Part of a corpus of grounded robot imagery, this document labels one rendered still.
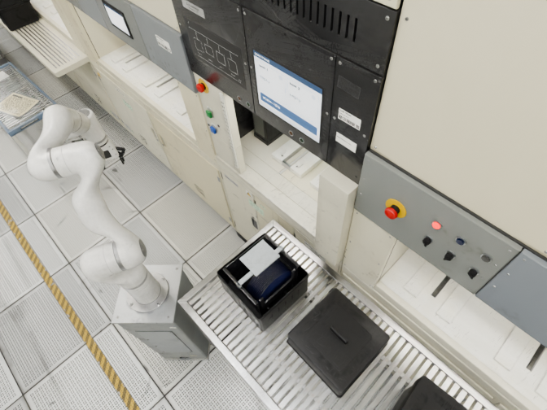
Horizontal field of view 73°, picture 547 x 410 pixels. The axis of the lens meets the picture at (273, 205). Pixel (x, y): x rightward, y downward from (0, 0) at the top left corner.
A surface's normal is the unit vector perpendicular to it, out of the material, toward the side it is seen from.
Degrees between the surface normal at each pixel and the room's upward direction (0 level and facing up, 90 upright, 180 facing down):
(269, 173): 0
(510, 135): 90
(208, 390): 0
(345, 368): 0
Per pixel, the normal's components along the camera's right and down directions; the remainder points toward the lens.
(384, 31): -0.72, 0.60
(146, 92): -0.06, -0.56
